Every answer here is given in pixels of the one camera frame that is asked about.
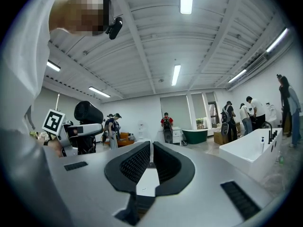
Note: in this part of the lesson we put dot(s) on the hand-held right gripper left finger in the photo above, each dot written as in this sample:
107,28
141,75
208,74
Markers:
132,167

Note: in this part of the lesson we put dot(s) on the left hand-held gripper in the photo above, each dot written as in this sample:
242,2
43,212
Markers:
54,122

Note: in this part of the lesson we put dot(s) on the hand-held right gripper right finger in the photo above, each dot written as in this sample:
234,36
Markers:
172,169

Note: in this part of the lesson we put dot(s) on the person's left forearm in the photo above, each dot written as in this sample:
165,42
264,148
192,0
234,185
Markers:
55,149

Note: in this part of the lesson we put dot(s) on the orange sofa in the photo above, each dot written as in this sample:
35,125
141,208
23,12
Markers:
124,142

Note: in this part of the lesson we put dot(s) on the striped cushion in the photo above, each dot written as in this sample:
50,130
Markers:
131,137

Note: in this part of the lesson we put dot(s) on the white cabinet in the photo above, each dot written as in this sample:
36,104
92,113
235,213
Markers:
177,135

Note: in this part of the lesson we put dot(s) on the white tall appliance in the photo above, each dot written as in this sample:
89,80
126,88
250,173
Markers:
142,130

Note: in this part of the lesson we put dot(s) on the dark green bathtub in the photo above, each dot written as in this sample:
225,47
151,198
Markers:
195,136

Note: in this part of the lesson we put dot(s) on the potted green plants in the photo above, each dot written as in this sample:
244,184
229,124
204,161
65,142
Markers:
201,123

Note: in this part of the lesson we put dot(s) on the cardboard box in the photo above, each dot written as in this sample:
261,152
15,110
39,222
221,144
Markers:
220,137

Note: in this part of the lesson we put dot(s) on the grey roller blind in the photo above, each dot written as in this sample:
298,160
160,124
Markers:
198,105
175,107
210,97

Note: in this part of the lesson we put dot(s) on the person's white shirt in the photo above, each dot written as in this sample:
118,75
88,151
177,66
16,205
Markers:
21,67

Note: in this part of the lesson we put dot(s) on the white bathtub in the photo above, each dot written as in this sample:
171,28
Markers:
241,150

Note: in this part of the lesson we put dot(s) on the white pump soap bottle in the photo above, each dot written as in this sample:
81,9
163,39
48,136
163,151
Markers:
262,146

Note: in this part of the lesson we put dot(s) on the black bathtub faucet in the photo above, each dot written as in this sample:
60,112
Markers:
270,136

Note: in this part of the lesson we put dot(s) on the small green bottle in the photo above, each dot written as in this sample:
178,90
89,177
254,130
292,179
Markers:
281,160

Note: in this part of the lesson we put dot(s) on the ceiling air conditioner vent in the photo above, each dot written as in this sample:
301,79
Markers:
256,64

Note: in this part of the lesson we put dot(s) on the black head-worn camera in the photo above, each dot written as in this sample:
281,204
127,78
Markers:
116,27

